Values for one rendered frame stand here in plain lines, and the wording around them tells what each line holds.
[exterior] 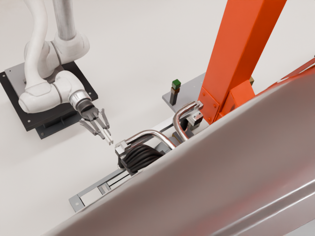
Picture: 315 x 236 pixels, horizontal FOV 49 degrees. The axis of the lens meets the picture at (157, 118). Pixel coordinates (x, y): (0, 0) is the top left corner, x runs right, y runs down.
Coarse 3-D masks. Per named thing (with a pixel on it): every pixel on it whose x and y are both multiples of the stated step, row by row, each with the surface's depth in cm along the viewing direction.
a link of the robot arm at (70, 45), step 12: (60, 0) 173; (60, 12) 180; (72, 12) 185; (60, 24) 189; (72, 24) 192; (60, 36) 198; (72, 36) 199; (84, 36) 211; (60, 48) 203; (72, 48) 203; (84, 48) 211; (60, 60) 207; (72, 60) 213
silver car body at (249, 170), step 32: (256, 96) 55; (288, 96) 48; (224, 128) 49; (256, 128) 45; (288, 128) 43; (160, 160) 51; (192, 160) 46; (224, 160) 43; (256, 160) 41; (288, 160) 40; (128, 192) 46; (160, 192) 43; (192, 192) 41; (224, 192) 40; (256, 192) 39; (288, 192) 38; (64, 224) 47; (96, 224) 43; (128, 224) 41; (160, 224) 40; (192, 224) 38; (224, 224) 37; (256, 224) 38; (288, 224) 37
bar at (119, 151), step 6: (198, 108) 144; (186, 114) 141; (192, 114) 145; (168, 120) 139; (180, 120) 142; (156, 126) 137; (162, 126) 137; (168, 126) 138; (162, 132) 139; (144, 138) 134; (150, 138) 136; (132, 144) 132; (138, 144) 133; (120, 150) 130; (126, 150) 130; (120, 156) 131
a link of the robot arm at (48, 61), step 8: (24, 48) 200; (48, 48) 200; (24, 56) 202; (40, 56) 198; (48, 56) 201; (56, 56) 204; (40, 64) 201; (48, 64) 204; (56, 64) 208; (40, 72) 206; (48, 72) 210
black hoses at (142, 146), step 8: (144, 144) 126; (128, 152) 126; (136, 152) 124; (144, 152) 123; (152, 152) 124; (160, 152) 131; (120, 160) 128; (128, 160) 126; (136, 160) 123; (144, 160) 122; (152, 160) 122; (128, 168) 126; (136, 168) 123
